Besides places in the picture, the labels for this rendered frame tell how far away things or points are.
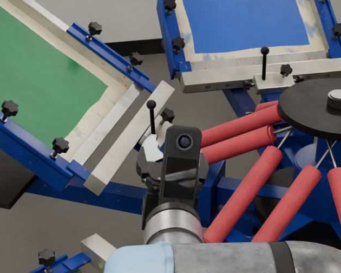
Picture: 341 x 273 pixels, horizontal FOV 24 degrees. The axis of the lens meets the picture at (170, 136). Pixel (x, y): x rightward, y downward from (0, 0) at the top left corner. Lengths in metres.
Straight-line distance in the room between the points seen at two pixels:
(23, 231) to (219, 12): 1.56
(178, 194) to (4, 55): 1.40
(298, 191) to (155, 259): 1.37
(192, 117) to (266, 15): 1.94
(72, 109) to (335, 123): 0.78
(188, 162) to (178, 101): 3.85
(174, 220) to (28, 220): 2.94
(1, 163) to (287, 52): 1.04
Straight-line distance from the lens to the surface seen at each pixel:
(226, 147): 2.10
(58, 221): 3.85
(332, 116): 2.01
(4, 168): 2.50
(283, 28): 2.82
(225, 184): 2.25
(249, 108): 2.85
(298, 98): 2.08
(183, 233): 0.95
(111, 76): 2.52
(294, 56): 2.72
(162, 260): 0.58
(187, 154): 1.02
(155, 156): 1.11
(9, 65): 2.34
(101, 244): 2.00
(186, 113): 4.73
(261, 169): 2.00
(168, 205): 1.00
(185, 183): 1.03
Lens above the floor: 2.27
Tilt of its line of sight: 30 degrees down
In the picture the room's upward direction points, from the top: straight up
